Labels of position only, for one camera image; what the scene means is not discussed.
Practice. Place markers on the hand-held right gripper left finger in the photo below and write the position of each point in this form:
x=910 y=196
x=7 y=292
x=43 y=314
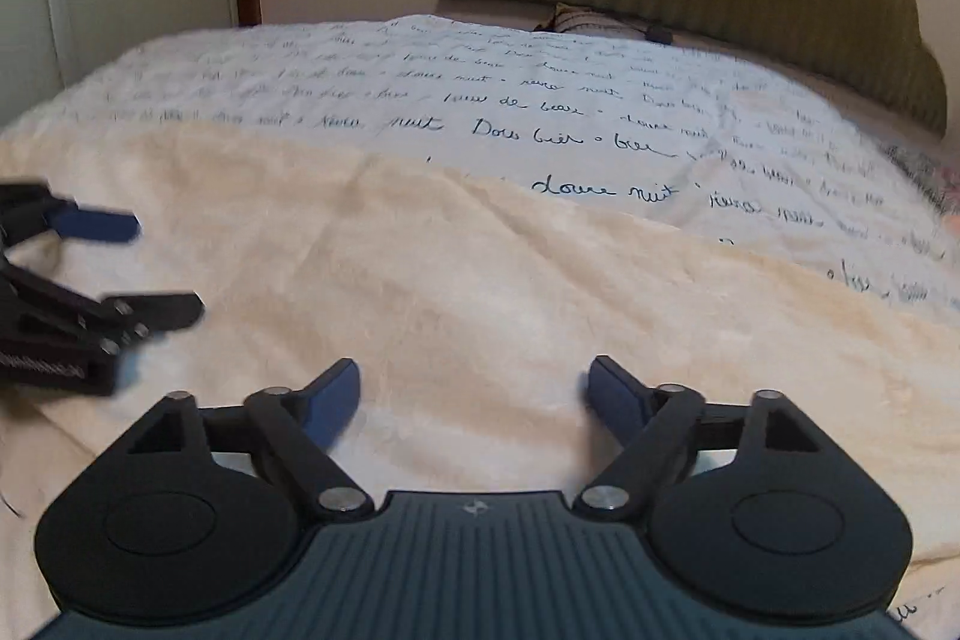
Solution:
x=334 y=404

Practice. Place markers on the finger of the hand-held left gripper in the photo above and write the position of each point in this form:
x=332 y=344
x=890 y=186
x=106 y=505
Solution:
x=97 y=224
x=161 y=310

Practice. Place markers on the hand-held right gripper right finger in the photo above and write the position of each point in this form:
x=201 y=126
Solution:
x=611 y=396

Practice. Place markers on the cream fleece blanket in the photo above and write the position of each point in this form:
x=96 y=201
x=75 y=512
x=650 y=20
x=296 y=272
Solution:
x=450 y=280

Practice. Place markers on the white script-printed bed sheet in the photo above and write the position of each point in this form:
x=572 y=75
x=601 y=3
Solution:
x=525 y=78

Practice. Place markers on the small dark object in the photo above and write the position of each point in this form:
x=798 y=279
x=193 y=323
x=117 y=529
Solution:
x=660 y=35

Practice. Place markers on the striped pillow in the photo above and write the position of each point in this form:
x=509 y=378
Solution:
x=589 y=19

